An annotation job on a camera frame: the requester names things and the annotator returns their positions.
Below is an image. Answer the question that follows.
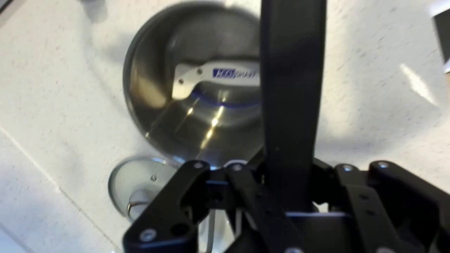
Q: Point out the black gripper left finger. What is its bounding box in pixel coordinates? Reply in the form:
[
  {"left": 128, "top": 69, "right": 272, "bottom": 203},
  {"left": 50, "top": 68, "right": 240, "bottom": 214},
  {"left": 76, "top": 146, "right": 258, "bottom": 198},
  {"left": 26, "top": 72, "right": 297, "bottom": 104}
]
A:
[{"left": 123, "top": 159, "right": 307, "bottom": 253}]

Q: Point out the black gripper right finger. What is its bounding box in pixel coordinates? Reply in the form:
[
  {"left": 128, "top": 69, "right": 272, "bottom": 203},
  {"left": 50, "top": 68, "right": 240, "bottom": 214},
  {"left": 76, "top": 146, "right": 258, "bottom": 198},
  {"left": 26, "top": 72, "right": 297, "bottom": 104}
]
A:
[{"left": 313, "top": 159, "right": 450, "bottom": 253}]

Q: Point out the black straight spatula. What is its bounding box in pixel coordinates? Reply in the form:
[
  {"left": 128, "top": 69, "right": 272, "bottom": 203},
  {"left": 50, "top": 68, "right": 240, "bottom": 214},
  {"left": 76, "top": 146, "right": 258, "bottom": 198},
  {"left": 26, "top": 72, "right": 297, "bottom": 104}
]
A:
[{"left": 259, "top": 0, "right": 328, "bottom": 215}]

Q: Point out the stainless steel pot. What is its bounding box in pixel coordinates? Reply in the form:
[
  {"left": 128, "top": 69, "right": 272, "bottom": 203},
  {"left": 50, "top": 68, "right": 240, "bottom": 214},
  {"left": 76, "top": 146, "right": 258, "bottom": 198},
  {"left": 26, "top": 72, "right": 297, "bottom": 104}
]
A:
[{"left": 121, "top": 0, "right": 266, "bottom": 169}]

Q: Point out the white spatula with blue label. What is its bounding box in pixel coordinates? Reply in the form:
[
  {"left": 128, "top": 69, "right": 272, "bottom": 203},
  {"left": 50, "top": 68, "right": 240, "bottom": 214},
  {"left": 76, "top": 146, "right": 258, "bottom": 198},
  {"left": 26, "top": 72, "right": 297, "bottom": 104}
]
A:
[{"left": 171, "top": 59, "right": 262, "bottom": 101}]

